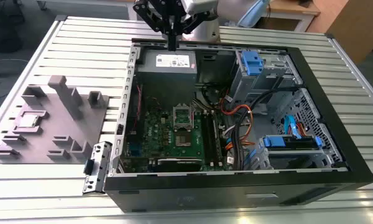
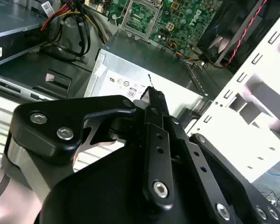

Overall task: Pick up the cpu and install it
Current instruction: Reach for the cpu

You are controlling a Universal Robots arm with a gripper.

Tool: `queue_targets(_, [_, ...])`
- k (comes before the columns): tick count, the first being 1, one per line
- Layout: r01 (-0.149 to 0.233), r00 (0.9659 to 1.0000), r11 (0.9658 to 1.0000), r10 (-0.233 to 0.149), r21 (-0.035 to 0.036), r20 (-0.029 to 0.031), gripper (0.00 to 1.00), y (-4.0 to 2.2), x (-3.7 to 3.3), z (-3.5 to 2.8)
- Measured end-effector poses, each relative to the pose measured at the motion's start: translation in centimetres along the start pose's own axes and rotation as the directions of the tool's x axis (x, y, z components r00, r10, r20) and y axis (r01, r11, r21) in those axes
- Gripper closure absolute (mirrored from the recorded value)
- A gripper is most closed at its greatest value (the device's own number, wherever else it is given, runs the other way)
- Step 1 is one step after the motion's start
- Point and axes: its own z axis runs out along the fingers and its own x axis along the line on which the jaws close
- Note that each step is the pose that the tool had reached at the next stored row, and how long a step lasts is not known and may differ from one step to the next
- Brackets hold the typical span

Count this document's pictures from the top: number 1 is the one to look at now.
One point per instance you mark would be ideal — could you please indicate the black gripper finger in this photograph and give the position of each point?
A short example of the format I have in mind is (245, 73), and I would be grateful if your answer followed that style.
(150, 18)
(194, 23)

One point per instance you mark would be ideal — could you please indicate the silver CPU chip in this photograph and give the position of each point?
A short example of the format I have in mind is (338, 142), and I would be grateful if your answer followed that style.
(30, 121)

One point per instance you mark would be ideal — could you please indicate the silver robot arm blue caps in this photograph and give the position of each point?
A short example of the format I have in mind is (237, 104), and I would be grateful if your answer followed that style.
(206, 30)

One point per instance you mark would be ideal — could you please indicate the white framed table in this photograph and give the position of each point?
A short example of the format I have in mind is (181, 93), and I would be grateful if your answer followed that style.
(134, 12)

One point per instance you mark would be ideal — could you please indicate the grey power supply unit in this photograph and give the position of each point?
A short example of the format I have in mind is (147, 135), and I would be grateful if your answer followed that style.
(174, 73)

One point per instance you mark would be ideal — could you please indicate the blue drive carrier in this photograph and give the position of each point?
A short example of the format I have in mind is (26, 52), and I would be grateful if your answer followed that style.
(253, 63)

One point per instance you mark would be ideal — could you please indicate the grey metal drive cage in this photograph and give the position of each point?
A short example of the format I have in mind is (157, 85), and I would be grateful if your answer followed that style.
(267, 81)

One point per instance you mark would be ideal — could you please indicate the black waste bin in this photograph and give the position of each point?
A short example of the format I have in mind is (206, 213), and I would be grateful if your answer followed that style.
(6, 42)

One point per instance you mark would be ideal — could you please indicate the black RAM slot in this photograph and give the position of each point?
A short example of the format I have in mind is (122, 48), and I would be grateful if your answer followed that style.
(209, 137)
(217, 137)

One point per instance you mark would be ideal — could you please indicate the brown wooden cabinet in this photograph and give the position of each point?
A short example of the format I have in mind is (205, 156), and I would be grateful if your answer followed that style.
(355, 23)

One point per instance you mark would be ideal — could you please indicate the grey parts rack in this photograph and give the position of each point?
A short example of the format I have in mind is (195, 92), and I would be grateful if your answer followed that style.
(66, 130)

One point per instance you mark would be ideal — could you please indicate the green motherboard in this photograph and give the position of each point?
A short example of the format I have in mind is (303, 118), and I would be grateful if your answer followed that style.
(161, 149)

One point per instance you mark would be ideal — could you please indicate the hard disk in blue carrier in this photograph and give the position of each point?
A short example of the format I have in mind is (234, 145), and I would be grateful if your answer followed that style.
(274, 142)

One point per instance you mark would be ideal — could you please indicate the black graphics card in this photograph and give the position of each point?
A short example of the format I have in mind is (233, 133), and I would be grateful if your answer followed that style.
(181, 163)

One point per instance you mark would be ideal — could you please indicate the grey metal disk bay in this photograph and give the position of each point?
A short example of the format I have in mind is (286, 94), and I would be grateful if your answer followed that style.
(295, 155)

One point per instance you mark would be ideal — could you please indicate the black PC case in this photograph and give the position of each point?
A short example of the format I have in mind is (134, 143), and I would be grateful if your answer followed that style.
(206, 193)

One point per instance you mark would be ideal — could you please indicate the wooden desk white frame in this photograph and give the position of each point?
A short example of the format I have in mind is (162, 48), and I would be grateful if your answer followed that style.
(293, 9)

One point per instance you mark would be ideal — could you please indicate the grey metal latch bracket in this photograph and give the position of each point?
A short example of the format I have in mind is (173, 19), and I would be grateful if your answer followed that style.
(101, 151)

